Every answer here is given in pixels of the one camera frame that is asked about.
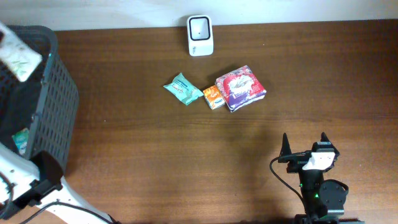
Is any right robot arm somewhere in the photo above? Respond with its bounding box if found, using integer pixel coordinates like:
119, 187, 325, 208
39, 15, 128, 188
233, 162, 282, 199
269, 133, 362, 224

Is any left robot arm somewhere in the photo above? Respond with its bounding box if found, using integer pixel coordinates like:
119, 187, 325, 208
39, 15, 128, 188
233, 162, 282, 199
1, 144, 118, 223

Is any teal wet wipes pack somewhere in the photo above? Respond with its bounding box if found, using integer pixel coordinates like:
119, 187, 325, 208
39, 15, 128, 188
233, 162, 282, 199
164, 73, 204, 106

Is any small teal tissue pack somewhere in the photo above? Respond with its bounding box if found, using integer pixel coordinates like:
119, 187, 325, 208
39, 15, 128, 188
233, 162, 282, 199
12, 128, 29, 156

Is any grey plastic mesh basket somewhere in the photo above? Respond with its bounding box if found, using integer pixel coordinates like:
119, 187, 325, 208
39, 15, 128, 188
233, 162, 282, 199
1, 26, 79, 169

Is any white barcode scanner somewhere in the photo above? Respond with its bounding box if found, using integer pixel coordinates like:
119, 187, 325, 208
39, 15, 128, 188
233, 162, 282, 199
187, 15, 214, 57

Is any white tube with cork cap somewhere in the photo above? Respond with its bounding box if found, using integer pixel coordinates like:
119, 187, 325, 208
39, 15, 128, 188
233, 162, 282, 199
1, 23, 42, 82

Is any right black cable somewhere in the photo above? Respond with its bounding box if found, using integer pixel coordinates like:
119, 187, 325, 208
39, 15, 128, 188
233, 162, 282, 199
269, 155, 304, 202

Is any orange tissue pack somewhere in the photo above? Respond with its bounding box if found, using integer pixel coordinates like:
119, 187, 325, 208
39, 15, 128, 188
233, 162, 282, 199
203, 85, 225, 110

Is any purple red pad pack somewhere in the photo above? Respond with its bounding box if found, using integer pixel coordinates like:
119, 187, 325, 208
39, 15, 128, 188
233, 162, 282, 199
215, 65, 267, 113

